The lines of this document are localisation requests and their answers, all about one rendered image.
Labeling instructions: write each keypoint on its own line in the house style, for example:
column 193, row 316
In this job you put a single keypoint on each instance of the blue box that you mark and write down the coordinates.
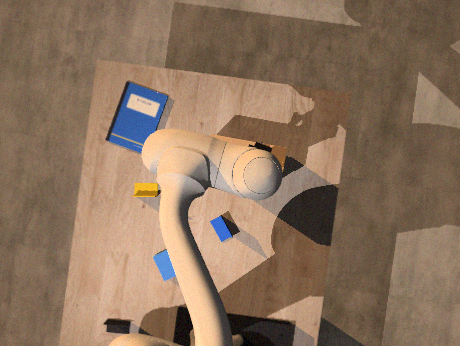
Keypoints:
column 164, row 265

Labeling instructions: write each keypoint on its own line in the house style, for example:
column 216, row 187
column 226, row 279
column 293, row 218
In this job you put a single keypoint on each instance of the blue notebook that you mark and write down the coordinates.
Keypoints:
column 137, row 116

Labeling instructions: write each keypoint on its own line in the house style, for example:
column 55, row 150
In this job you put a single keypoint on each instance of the blue rectangular block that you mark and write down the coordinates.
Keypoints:
column 221, row 228

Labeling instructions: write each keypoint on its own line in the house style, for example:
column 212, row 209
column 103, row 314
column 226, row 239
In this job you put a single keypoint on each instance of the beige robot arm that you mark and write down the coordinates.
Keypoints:
column 186, row 164

